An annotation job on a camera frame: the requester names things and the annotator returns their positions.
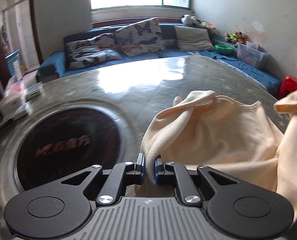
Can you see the butterfly pillow lying flat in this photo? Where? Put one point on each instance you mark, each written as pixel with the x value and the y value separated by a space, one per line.
pixel 92 51

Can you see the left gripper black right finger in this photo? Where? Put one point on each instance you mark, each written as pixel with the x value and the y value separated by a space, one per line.
pixel 234 207

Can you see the cream knit garment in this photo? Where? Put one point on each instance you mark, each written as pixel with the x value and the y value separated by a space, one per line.
pixel 227 135

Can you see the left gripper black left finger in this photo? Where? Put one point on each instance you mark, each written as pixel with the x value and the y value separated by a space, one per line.
pixel 60 207

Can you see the colourful plush toys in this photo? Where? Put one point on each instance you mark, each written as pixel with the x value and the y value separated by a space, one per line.
pixel 236 37

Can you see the grey quilted star tablecloth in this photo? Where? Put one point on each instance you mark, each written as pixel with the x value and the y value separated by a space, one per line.
pixel 114 105

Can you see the black white plush toy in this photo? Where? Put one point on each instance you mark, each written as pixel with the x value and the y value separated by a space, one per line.
pixel 186 19

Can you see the green bowl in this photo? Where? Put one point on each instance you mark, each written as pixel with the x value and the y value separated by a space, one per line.
pixel 223 49

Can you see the red plastic stool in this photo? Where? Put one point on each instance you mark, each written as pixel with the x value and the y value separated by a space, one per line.
pixel 288 86

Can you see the butterfly pillow standing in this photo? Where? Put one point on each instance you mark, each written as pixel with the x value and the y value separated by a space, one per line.
pixel 140 37

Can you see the clear plastic storage box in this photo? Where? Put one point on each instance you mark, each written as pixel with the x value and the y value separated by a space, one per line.
pixel 251 56

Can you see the small green packet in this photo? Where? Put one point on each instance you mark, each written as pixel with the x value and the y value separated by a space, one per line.
pixel 33 91

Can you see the white pink box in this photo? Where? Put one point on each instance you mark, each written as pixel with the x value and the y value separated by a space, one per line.
pixel 13 96

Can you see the blue white carton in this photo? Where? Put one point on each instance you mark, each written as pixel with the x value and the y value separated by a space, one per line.
pixel 14 65

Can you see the round black induction cooktop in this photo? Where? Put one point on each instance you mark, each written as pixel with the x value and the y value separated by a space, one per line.
pixel 66 142

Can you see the plain grey cushion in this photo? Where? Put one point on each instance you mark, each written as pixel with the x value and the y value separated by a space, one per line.
pixel 193 39

